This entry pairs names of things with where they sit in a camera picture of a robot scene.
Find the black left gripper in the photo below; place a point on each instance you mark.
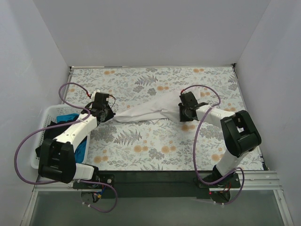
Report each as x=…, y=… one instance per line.
x=108, y=113

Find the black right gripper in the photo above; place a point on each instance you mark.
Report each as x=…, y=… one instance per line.
x=182, y=113

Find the white t shirt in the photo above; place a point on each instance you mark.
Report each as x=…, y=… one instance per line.
x=163, y=107

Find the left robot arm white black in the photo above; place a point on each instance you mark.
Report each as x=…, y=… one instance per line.
x=57, y=155

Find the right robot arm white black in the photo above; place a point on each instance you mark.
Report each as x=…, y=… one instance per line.
x=239, y=132

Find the floral patterned table mat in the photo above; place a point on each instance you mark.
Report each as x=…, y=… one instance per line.
x=146, y=133

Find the blue t shirt in basket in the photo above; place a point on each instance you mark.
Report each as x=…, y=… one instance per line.
x=81, y=149

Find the white plastic laundry basket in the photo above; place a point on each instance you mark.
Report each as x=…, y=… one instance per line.
x=50, y=118

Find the black t shirt in basket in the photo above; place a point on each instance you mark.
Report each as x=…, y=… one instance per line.
x=52, y=133

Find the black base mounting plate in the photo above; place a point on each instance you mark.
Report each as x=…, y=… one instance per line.
x=153, y=184

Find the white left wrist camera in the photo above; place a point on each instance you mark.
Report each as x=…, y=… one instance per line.
x=93, y=94

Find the aluminium front rail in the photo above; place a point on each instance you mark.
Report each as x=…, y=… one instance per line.
x=258, y=202

